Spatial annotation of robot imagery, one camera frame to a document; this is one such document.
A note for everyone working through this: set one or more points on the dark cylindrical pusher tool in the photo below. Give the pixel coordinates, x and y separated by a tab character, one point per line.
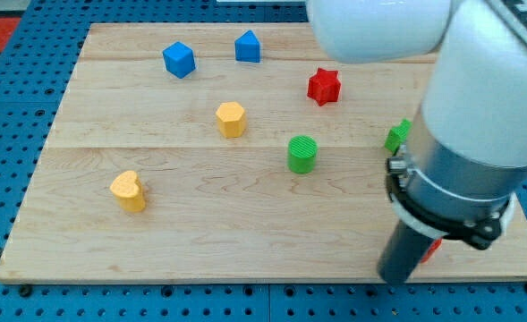
402	254

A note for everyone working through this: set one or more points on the red circle block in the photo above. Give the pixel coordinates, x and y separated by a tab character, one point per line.
431	250

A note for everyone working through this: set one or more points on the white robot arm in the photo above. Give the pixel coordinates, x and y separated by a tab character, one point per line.
465	154

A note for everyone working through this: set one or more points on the green star block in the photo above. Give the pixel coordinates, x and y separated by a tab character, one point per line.
397	135

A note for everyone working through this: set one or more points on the green cylinder block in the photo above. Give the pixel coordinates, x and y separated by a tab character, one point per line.
301	154

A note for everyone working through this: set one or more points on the red star block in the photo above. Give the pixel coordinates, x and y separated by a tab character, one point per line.
324	86

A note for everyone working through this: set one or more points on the yellow hexagon block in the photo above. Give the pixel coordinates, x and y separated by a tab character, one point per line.
231	119

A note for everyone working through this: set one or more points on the wooden board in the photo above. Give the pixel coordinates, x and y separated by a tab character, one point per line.
218	210

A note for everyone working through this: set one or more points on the blue triangle block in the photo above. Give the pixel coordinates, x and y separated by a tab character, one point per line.
247	48

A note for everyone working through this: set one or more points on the yellow heart block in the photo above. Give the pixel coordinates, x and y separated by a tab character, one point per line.
128	191

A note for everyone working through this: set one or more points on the blue cube block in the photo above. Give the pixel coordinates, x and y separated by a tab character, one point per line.
179	59

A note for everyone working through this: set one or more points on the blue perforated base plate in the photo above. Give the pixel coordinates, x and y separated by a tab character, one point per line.
38	50

